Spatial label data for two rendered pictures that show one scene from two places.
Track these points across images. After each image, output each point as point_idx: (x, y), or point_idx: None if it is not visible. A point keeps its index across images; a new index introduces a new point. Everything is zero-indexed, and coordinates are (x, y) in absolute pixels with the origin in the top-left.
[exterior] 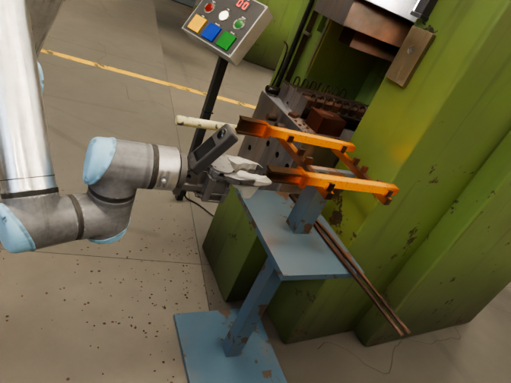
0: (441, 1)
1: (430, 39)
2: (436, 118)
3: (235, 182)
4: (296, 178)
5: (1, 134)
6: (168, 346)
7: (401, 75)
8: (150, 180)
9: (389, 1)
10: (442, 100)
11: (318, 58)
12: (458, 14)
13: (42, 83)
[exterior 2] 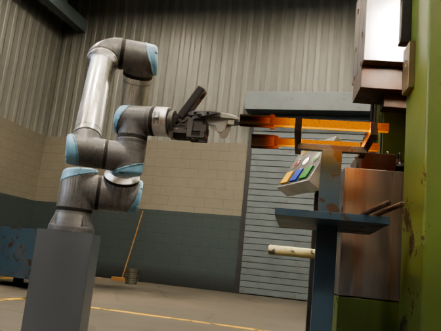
0: (412, 24)
1: (409, 44)
2: (432, 81)
3: (204, 113)
4: (267, 121)
5: (80, 110)
6: None
7: (406, 82)
8: (147, 117)
9: (390, 55)
10: (426, 66)
11: (386, 147)
12: (418, 18)
13: (140, 190)
